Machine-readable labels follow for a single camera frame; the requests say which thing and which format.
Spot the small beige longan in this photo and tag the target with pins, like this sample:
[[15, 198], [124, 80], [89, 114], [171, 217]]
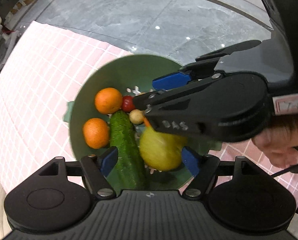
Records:
[[136, 117]]

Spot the small orange carrot piece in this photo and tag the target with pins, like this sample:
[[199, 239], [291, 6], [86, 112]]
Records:
[[146, 122]]

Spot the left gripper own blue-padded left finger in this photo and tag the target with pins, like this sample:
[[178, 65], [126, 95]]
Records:
[[96, 169]]

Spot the pink checked tablecloth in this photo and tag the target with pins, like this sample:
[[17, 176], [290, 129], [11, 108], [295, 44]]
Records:
[[46, 70]]

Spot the small red tomato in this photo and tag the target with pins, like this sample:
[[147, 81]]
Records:
[[127, 104]]

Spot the orange upper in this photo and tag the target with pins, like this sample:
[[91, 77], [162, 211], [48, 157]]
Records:
[[108, 100]]

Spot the orange lower left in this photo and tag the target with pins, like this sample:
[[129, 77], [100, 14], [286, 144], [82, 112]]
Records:
[[96, 133]]

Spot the yellow-green pear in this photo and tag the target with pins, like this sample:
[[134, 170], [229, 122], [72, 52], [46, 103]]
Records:
[[161, 151]]

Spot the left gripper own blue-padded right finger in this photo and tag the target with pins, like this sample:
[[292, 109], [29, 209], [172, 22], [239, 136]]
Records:
[[203, 169]]

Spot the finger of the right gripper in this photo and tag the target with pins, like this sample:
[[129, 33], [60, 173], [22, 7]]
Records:
[[203, 67], [192, 91]]

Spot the orange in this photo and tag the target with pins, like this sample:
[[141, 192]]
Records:
[[108, 100], [96, 133]]

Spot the green bowl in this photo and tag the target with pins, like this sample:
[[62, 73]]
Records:
[[130, 72]]

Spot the green cucumber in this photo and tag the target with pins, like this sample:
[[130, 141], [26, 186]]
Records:
[[125, 149]]

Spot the person's right hand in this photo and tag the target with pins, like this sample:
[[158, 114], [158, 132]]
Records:
[[279, 140]]

